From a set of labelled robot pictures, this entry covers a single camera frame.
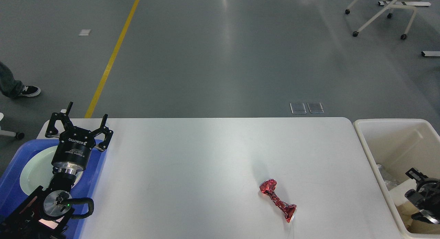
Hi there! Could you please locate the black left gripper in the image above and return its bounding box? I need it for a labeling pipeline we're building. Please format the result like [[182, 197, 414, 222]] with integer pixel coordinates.
[[45, 102, 113, 172]]

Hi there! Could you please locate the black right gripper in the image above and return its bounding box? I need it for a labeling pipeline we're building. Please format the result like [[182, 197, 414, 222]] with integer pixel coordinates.
[[405, 168, 440, 224]]

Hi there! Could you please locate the brown paper sheet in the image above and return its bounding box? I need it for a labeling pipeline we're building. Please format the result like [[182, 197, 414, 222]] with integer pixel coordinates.
[[396, 202, 440, 235]]

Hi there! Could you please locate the aluminium foil tray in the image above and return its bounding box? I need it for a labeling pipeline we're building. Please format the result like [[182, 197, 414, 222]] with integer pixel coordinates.
[[376, 164, 401, 191]]

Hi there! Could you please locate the mint green plate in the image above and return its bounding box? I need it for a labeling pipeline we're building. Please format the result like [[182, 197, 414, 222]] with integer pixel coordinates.
[[20, 145, 85, 198]]

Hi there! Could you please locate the red foil wrapper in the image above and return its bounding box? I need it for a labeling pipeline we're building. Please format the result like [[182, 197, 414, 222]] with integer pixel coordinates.
[[259, 179, 297, 223]]

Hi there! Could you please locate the white paper cup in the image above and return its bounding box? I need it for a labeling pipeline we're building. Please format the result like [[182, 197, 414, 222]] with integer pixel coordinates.
[[389, 179, 417, 207]]

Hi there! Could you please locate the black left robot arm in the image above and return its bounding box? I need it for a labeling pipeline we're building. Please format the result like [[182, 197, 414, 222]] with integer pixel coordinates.
[[1, 102, 113, 239]]

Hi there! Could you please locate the beige plastic bin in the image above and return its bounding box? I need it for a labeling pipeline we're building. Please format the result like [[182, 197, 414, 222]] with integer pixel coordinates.
[[353, 118, 440, 239]]

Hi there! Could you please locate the white chair leg left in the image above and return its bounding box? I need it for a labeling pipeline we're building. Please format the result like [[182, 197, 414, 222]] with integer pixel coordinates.
[[0, 126, 25, 140]]

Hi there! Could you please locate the person's leg and shoe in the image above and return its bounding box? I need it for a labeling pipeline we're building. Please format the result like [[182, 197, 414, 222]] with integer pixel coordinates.
[[0, 62, 41, 99]]

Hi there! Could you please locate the blue plastic tray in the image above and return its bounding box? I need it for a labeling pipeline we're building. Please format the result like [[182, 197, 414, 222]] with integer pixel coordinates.
[[0, 139, 106, 219]]

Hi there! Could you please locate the right floor socket cover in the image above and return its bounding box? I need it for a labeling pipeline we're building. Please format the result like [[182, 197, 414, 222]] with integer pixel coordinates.
[[307, 102, 325, 114]]

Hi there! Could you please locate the floor socket cover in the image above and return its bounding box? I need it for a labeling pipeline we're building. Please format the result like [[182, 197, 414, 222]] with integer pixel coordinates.
[[290, 102, 307, 114], [307, 102, 325, 114]]

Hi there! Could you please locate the white metal bar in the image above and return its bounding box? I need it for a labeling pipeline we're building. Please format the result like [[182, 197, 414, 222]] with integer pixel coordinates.
[[421, 50, 440, 57]]

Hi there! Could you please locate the left floor socket cover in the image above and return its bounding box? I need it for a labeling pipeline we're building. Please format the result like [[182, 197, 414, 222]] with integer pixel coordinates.
[[290, 102, 307, 114]]

